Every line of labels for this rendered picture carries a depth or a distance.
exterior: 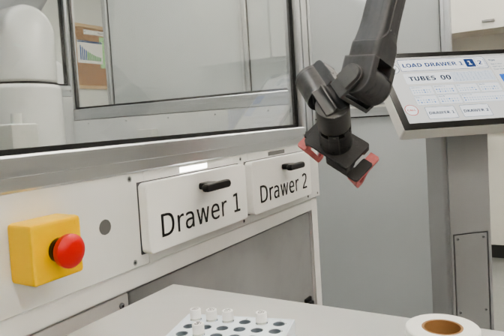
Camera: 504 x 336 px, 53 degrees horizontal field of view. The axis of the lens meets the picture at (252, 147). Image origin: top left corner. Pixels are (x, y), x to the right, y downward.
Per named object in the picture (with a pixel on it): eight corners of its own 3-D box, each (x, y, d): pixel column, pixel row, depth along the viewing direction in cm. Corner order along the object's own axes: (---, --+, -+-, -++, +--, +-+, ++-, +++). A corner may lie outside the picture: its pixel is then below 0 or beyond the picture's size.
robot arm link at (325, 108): (322, 119, 81) (355, 106, 81) (305, 91, 85) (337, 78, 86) (326, 145, 87) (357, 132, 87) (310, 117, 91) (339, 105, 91)
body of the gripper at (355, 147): (347, 174, 90) (346, 149, 84) (304, 146, 95) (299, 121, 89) (370, 150, 92) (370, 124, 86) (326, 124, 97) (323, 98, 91)
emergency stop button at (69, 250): (90, 263, 61) (87, 230, 61) (62, 273, 58) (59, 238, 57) (73, 261, 63) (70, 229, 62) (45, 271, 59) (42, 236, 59)
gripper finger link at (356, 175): (358, 203, 95) (356, 176, 88) (328, 184, 99) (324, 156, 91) (379, 179, 97) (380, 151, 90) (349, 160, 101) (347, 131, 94)
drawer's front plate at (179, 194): (248, 217, 103) (244, 163, 102) (151, 254, 78) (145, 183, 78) (241, 217, 104) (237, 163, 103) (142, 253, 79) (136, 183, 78)
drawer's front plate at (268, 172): (312, 193, 130) (309, 151, 129) (254, 215, 105) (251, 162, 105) (305, 193, 131) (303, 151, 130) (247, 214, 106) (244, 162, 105)
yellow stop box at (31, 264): (88, 271, 64) (83, 214, 63) (38, 289, 57) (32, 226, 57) (61, 267, 66) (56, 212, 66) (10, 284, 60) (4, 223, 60)
